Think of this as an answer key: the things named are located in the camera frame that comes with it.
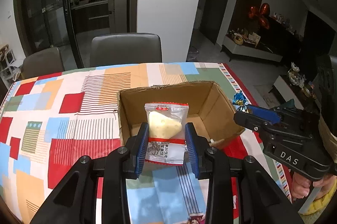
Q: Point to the white shoe rack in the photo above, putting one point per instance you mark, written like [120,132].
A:
[10,66]

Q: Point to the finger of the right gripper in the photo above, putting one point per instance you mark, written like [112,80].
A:
[251,122]
[265,114]

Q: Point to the blue foil candy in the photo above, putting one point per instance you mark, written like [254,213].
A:
[240,102]

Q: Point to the person's right hand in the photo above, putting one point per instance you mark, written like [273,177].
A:
[301,186]

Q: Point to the brown cardboard box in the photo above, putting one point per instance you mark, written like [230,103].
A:
[202,103]

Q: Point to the grey chair near door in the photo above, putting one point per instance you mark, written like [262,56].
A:
[47,61]

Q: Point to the gold snack packet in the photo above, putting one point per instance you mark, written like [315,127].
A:
[217,144]

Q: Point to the red balloon decoration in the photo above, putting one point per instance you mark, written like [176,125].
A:
[261,14]

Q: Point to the grey chair behind box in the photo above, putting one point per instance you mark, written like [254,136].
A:
[125,48]

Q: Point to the clear white pastry packet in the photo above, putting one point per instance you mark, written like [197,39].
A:
[166,132]

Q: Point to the colourful patchwork tablecloth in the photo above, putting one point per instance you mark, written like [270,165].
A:
[48,122]

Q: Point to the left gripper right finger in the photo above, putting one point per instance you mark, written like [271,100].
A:
[260,200]

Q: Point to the dark haw roll snack bar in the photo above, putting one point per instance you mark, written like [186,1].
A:
[196,218]

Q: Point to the white low cabinet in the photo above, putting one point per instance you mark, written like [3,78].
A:
[234,49]

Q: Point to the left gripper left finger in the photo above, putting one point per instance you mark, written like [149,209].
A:
[73,200]

